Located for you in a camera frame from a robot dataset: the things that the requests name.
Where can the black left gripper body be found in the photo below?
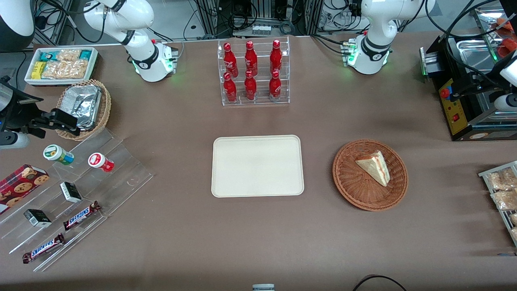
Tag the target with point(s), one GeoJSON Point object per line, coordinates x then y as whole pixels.
{"type": "Point", "coordinates": [481, 84]}

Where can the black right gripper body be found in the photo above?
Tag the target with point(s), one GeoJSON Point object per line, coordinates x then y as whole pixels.
{"type": "Point", "coordinates": [17, 110]}

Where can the triangular sandwich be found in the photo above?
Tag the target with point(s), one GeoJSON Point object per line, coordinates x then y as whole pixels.
{"type": "Point", "coordinates": [375, 166]}

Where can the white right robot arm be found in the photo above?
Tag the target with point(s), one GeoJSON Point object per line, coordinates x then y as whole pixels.
{"type": "Point", "coordinates": [139, 16]}

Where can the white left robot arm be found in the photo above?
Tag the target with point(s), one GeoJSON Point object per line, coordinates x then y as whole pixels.
{"type": "Point", "coordinates": [373, 40]}

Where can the tan wicker basket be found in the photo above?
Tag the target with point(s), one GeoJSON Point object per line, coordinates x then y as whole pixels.
{"type": "Point", "coordinates": [105, 105]}

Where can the round brown wicker basket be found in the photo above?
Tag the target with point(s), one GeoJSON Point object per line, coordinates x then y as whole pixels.
{"type": "Point", "coordinates": [363, 194]}

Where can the cream plastic tray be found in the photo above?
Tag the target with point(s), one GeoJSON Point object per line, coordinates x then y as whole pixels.
{"type": "Point", "coordinates": [257, 166]}

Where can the steel pan in warmer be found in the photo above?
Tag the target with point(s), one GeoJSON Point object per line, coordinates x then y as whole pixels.
{"type": "Point", "coordinates": [486, 106]}
{"type": "Point", "coordinates": [474, 50]}

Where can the black food warmer machine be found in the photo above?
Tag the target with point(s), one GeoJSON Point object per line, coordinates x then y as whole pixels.
{"type": "Point", "coordinates": [456, 117]}

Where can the aluminium foil container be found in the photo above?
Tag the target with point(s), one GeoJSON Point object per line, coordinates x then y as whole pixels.
{"type": "Point", "coordinates": [83, 103]}

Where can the green lid cup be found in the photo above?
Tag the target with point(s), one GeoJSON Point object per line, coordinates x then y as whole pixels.
{"type": "Point", "coordinates": [54, 152]}

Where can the red food item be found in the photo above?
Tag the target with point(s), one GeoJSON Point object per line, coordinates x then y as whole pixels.
{"type": "Point", "coordinates": [509, 48]}

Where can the yellow snack pack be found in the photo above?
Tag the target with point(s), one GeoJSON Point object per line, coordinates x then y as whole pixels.
{"type": "Point", "coordinates": [38, 70]}

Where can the large clear snack bag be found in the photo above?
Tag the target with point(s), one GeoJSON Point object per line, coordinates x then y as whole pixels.
{"type": "Point", "coordinates": [66, 69]}

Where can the red lid cup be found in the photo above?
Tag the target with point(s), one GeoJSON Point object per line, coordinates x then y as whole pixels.
{"type": "Point", "coordinates": [99, 161]}

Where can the white plastic snack bin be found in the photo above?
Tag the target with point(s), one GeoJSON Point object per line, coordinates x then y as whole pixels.
{"type": "Point", "coordinates": [93, 64]}

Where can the small clear snack bag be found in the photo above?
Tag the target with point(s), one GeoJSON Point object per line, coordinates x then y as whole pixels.
{"type": "Point", "coordinates": [68, 55]}

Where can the teal snack pack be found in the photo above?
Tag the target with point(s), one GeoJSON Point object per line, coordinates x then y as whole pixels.
{"type": "Point", "coordinates": [85, 55]}
{"type": "Point", "coordinates": [49, 55]}

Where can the small black white box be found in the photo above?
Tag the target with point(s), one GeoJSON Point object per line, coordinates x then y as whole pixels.
{"type": "Point", "coordinates": [71, 192]}
{"type": "Point", "coordinates": [37, 218]}

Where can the orange food item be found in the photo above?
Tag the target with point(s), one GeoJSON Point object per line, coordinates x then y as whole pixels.
{"type": "Point", "coordinates": [505, 23]}

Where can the red cookie box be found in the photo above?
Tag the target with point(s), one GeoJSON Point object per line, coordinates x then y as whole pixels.
{"type": "Point", "coordinates": [20, 188]}

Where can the clear acrylic step display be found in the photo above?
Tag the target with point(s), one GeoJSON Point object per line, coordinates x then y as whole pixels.
{"type": "Point", "coordinates": [121, 178]}

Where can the Snickers chocolate bar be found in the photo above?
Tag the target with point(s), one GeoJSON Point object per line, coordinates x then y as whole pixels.
{"type": "Point", "coordinates": [43, 248]}
{"type": "Point", "coordinates": [80, 215]}

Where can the clear bag of pastries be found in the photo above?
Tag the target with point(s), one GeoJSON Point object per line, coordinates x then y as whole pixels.
{"type": "Point", "coordinates": [514, 233]}
{"type": "Point", "coordinates": [505, 200]}
{"type": "Point", "coordinates": [513, 219]}
{"type": "Point", "coordinates": [503, 178]}

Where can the red soda bottle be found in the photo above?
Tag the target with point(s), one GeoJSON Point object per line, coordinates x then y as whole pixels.
{"type": "Point", "coordinates": [230, 89]}
{"type": "Point", "coordinates": [275, 86]}
{"type": "Point", "coordinates": [229, 60]}
{"type": "Point", "coordinates": [250, 87]}
{"type": "Point", "coordinates": [276, 56]}
{"type": "Point", "coordinates": [251, 58]}

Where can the clear acrylic bottle rack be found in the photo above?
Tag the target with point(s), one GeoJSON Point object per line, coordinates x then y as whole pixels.
{"type": "Point", "coordinates": [260, 101]}

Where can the white power strip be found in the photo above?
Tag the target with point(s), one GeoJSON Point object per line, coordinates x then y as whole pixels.
{"type": "Point", "coordinates": [261, 29]}

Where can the small grey object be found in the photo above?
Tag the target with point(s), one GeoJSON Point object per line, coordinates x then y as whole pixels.
{"type": "Point", "coordinates": [263, 287]}

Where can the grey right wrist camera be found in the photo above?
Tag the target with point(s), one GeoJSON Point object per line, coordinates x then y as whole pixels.
{"type": "Point", "coordinates": [14, 140]}

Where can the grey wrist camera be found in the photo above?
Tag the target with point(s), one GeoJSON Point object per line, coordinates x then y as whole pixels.
{"type": "Point", "coordinates": [14, 140]}
{"type": "Point", "coordinates": [507, 102]}

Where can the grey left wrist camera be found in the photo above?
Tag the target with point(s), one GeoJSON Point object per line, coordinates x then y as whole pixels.
{"type": "Point", "coordinates": [507, 102]}

